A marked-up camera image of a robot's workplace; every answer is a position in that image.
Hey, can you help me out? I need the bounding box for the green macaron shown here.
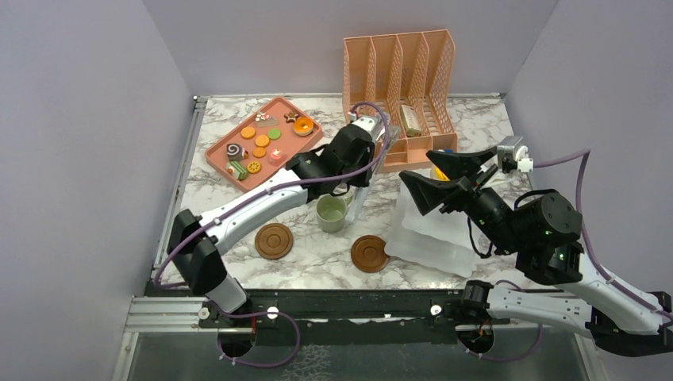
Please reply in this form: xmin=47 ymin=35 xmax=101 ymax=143
xmin=267 ymin=129 xmax=282 ymax=140

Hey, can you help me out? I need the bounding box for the yellow flower cookie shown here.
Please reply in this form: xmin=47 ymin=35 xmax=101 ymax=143
xmin=247 ymin=160 xmax=262 ymax=174

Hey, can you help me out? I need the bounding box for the orange glazed donut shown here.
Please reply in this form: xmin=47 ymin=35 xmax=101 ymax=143
xmin=293 ymin=117 xmax=314 ymax=137

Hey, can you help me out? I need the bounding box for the yellow frosted donut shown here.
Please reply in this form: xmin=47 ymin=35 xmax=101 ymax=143
xmin=429 ymin=165 xmax=450 ymax=182

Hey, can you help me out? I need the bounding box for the brown star cookie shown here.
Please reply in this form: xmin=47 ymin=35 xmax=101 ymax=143
xmin=284 ymin=110 xmax=299 ymax=124

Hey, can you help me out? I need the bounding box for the green layered cake slice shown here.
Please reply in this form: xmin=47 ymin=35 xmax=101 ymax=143
xmin=225 ymin=161 xmax=248 ymax=181

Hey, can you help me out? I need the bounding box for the pink dessert tray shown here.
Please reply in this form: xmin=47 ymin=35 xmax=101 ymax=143
xmin=205 ymin=97 xmax=324 ymax=193

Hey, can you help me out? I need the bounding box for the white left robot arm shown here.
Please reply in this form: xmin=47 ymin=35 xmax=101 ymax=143
xmin=168 ymin=147 xmax=382 ymax=326

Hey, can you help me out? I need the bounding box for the light green ceramic mug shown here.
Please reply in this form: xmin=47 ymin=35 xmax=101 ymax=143
xmin=316 ymin=193 xmax=353 ymax=233

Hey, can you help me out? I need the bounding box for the orange round biscuit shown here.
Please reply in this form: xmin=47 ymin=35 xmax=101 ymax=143
xmin=240 ymin=126 xmax=256 ymax=140

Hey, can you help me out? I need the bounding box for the white tiered dessert stand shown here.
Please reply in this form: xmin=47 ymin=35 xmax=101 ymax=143
xmin=385 ymin=184 xmax=479 ymax=278

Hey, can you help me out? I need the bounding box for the right brown wooden coaster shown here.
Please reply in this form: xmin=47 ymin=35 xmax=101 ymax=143
xmin=351 ymin=235 xmax=390 ymax=273

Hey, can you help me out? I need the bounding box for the pink mesh file organizer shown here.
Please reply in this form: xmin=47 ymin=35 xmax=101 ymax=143
xmin=342 ymin=29 xmax=458 ymax=173

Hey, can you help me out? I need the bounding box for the left brown wooden coaster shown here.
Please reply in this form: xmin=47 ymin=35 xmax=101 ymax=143
xmin=255 ymin=223 xmax=294 ymax=260

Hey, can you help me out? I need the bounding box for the brown wooden coaster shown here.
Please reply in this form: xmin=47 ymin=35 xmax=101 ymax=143
xmin=351 ymin=235 xmax=390 ymax=273
xmin=255 ymin=223 xmax=294 ymax=260

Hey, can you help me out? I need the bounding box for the tan box in organizer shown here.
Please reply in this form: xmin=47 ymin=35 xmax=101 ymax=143
xmin=400 ymin=104 xmax=422 ymax=137

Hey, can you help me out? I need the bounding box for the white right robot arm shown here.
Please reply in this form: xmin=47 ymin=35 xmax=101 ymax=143
xmin=400 ymin=137 xmax=672 ymax=357

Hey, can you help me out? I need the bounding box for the pink snowball cake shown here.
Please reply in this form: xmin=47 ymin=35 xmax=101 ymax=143
xmin=268 ymin=149 xmax=287 ymax=167

